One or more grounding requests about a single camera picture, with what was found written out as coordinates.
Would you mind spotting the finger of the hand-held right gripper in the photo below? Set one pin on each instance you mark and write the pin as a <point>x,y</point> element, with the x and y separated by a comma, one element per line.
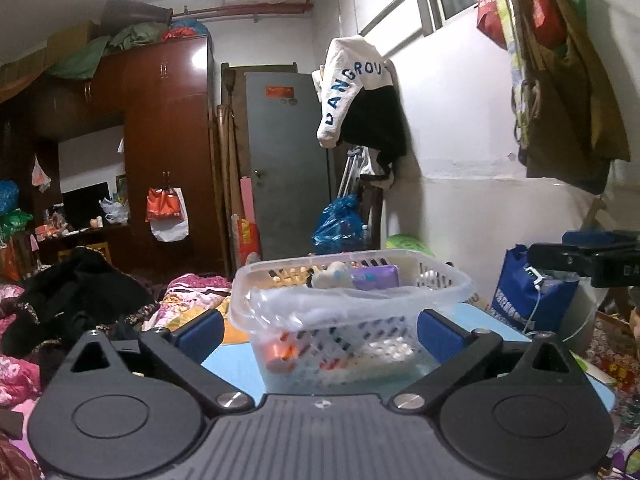
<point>562,257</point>
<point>592,238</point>

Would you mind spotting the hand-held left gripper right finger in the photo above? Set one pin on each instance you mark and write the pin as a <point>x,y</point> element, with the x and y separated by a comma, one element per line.
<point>439,334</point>

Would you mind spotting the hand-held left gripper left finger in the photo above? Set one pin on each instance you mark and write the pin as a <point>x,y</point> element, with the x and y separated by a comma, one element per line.
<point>200,336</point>

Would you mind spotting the white packet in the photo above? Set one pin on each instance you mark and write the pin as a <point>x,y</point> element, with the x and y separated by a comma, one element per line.
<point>385,352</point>

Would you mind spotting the orange bottle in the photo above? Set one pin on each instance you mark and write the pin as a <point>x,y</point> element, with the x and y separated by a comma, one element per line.
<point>281,357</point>

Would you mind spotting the purple pad packet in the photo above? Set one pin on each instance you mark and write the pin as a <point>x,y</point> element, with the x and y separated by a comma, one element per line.
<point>375,277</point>

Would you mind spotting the white plastic basket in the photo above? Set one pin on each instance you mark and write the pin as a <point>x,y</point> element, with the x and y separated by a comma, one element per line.
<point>350,310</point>

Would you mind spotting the clear plastic packet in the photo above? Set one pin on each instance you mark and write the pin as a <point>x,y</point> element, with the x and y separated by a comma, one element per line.
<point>325,310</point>

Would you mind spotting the beige plush toy striped cloth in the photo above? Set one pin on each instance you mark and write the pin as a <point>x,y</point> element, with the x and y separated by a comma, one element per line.
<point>330,275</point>

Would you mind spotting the floral blanket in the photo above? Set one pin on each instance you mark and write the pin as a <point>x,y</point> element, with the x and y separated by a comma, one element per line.
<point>195,295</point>

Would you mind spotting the blue shopping bag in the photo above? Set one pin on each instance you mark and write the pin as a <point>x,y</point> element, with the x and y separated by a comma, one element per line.
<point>510,285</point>

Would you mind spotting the red yellow bag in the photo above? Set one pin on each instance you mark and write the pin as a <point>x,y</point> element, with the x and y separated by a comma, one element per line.
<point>248,242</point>

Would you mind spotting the olive hanging bag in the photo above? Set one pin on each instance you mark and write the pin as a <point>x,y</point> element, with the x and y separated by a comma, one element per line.
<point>570,110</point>

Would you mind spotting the orange white plastic bag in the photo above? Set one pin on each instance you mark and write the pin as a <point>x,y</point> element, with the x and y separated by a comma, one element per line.
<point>165,210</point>

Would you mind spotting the black clothes pile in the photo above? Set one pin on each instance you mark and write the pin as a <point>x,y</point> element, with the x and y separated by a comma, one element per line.
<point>75,295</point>

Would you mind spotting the pink board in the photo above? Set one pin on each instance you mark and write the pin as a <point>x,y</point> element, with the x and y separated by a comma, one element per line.
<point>247,200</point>

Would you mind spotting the blue plastic bag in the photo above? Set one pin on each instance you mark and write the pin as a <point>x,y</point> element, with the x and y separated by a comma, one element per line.
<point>340,225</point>

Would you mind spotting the white plastic bag on shelf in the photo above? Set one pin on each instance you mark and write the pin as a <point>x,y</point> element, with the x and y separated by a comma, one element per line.
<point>115,210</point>

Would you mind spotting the black monitor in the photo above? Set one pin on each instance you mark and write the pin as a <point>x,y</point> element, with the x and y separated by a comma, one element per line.
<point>85,207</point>

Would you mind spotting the black white garment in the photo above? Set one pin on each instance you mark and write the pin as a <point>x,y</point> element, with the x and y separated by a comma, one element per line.
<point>377,170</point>

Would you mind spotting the wooden planks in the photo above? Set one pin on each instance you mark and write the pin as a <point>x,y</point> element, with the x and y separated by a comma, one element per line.
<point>230,160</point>

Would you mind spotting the metal crutches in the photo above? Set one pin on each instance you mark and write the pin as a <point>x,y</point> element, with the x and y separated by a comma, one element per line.
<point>350,170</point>

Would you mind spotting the pink bed sheet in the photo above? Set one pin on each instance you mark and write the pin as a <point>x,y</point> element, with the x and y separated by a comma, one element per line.
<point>15,375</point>

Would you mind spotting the grey metal door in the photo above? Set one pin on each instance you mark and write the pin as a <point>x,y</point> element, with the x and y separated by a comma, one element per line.
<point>290,160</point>

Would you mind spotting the brown wooden wardrobe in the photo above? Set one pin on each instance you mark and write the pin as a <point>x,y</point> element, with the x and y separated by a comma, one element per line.
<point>165,135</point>

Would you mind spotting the black hanging garment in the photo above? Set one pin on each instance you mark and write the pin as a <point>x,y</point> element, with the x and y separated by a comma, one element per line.
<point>375,125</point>

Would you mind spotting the small white hanging bag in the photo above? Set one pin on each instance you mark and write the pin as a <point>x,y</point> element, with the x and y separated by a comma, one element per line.
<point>41,175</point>

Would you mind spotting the red hanging bag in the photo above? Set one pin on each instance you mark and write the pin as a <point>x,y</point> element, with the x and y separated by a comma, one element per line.
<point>537,5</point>

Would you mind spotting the white hoodie blue letters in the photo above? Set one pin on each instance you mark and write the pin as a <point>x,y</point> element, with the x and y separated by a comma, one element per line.
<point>350,80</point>

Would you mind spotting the green cloth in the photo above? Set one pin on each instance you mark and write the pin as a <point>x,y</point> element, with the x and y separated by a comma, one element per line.
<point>85,57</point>

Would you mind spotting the red pipe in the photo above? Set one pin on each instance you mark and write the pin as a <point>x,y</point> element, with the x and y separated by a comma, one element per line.
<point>240,9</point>

